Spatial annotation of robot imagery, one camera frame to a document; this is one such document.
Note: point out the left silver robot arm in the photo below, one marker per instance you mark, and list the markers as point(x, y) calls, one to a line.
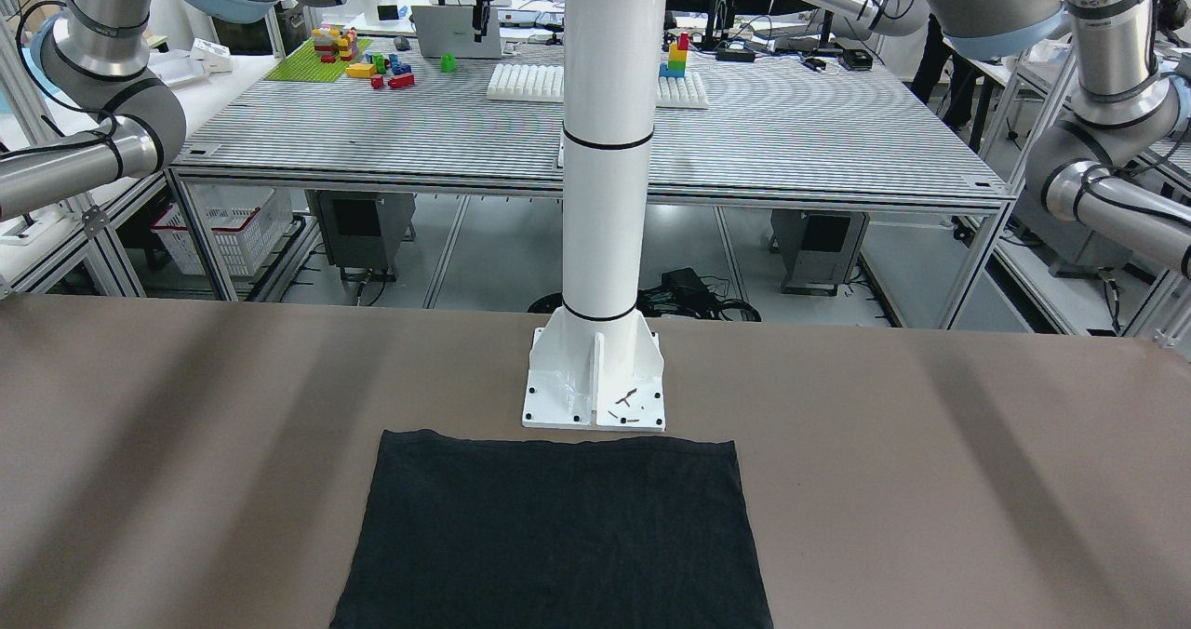
point(1123, 104)

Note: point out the stacked coloured block tower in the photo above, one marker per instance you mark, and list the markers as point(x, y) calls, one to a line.
point(675, 65)

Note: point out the green building block baseplate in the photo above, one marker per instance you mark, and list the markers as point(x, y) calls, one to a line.
point(305, 65)

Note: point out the white plastic basket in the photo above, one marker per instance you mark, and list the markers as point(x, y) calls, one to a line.
point(246, 223)

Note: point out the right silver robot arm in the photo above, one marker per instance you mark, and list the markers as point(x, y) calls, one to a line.
point(95, 53)

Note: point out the black printed t-shirt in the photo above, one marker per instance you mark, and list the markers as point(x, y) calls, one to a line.
point(643, 532)

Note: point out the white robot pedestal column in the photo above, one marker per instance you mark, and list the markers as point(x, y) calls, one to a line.
point(596, 364)

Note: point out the striped background work table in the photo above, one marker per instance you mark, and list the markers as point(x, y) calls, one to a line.
point(775, 135)

